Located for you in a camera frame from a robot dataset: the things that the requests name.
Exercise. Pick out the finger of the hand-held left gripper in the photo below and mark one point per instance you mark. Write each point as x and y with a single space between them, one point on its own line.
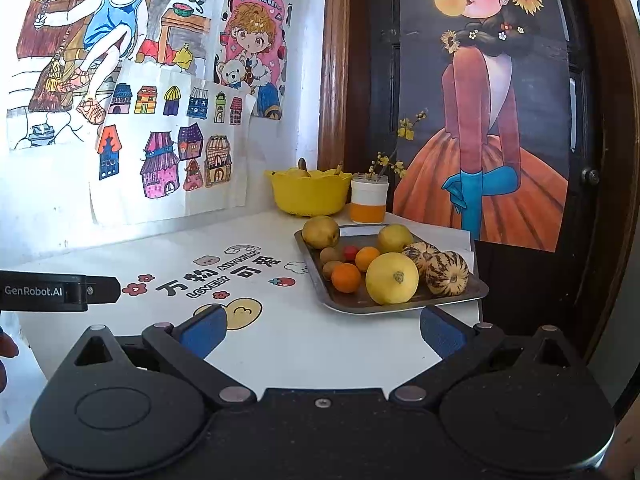
105 290

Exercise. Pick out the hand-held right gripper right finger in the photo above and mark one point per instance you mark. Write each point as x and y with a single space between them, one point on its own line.
442 332

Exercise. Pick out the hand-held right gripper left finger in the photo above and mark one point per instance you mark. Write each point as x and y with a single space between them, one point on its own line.
200 332

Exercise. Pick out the striped pepino melon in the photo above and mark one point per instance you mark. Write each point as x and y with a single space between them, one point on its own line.
421 256
447 273

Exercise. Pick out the large yellow melon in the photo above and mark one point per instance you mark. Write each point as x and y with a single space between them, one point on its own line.
392 278

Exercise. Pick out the metal tray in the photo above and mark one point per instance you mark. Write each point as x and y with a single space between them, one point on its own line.
360 302

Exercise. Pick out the orange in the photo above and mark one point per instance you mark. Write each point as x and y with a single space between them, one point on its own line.
367 258
346 278

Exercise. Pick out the small red tomato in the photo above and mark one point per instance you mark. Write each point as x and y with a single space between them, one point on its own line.
350 252

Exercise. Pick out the brown kiwi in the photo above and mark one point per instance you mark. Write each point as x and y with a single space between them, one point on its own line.
332 254
330 270

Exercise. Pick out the person's left hand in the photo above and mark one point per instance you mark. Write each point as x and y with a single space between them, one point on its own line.
6 346

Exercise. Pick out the houses drawing sheet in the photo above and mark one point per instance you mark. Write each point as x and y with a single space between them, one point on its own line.
170 195

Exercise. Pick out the orange and white cup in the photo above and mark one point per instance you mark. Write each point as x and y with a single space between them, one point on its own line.
369 200

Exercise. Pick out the brownish yellow pear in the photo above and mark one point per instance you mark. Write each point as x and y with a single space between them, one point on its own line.
321 231

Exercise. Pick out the yellow plastic bowl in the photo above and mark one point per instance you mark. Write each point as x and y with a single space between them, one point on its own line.
307 195

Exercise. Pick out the yellow flower sprig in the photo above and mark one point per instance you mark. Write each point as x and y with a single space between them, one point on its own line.
406 132

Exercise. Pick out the metal door knob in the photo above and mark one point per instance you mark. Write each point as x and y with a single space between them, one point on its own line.
592 176

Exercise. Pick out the dark door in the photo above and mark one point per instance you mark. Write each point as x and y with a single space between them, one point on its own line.
380 85

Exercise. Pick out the drawing of child with fan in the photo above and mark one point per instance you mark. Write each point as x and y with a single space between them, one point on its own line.
115 20

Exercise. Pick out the drawing of child with teddy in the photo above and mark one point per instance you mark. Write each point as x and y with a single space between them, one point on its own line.
252 30

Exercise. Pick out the wall poster orange dress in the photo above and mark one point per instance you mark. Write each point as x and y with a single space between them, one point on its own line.
500 200

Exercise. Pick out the wooden door frame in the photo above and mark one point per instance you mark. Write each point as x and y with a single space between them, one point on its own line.
332 60

